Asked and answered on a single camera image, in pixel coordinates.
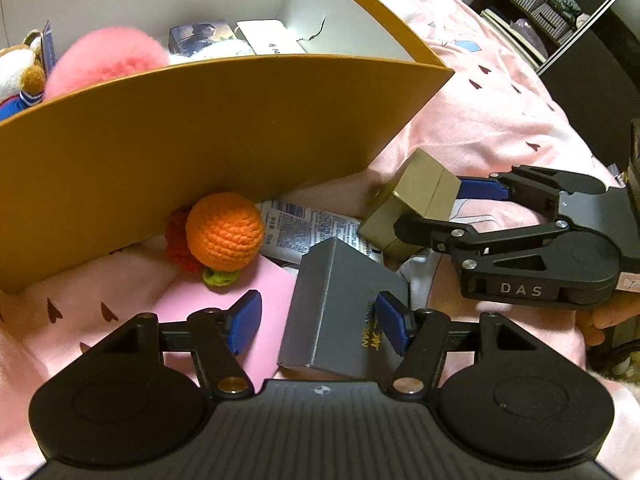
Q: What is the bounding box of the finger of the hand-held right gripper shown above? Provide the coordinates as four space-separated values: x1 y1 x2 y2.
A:
457 164 609 221
394 210 574 281

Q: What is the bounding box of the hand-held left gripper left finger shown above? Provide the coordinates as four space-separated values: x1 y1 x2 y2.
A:
97 289 263 397

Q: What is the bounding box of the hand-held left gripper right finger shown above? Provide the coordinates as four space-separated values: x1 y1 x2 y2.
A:
375 290 543 397

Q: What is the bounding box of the gold box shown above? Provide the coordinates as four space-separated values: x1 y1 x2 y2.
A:
359 149 462 262

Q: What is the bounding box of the pink notebook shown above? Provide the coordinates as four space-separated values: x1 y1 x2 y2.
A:
149 259 299 387

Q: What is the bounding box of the grey box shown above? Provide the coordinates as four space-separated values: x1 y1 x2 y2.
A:
277 237 412 382

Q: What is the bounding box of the orange cardboard box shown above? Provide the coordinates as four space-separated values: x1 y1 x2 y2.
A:
0 0 456 294

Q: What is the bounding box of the pink fluffy pompom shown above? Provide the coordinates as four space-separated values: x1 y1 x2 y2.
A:
44 27 172 102

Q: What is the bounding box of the person's right hand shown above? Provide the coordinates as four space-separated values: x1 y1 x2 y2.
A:
575 291 640 348

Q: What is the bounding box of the green crochet leaf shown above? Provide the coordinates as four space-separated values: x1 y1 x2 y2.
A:
201 267 242 290

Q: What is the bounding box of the orange crochet ball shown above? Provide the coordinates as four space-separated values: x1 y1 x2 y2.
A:
185 192 266 274

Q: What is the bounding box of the white tissue packet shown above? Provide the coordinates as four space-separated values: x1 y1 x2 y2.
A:
255 197 385 269

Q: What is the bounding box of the dark shelf unit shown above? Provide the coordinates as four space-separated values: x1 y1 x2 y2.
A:
479 0 640 77

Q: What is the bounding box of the white card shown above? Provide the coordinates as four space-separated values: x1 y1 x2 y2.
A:
235 19 307 56

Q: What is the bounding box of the dark photo card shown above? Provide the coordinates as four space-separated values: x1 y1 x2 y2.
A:
168 21 239 56

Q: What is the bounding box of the dog plush toy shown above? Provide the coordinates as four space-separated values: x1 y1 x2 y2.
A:
0 20 58 122

